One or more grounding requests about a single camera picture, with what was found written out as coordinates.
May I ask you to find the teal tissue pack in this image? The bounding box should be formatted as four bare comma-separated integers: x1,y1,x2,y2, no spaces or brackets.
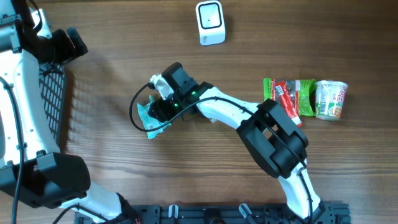
137,95,171,139

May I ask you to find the red snack stick packet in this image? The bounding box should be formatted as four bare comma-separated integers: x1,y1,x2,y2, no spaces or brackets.
275,81,302,127

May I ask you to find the green gummy candy bag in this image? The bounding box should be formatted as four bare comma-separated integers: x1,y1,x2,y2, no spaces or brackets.
263,78,316,116

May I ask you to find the instant noodle cup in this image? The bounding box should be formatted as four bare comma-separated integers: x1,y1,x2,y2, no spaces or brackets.
315,80,348,121

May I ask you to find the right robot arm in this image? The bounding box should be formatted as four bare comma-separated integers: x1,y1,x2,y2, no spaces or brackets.
148,62,322,223

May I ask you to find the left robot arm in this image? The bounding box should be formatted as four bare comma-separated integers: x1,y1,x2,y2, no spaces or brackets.
1,1,141,223

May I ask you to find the white barcode scanner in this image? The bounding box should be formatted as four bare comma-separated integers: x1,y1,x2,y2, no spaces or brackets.
195,1,226,46

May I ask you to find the grey plastic basket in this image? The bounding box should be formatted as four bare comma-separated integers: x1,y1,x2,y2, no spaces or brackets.
39,64,67,145

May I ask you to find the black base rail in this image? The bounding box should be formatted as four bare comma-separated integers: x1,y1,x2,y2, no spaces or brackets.
74,202,352,224

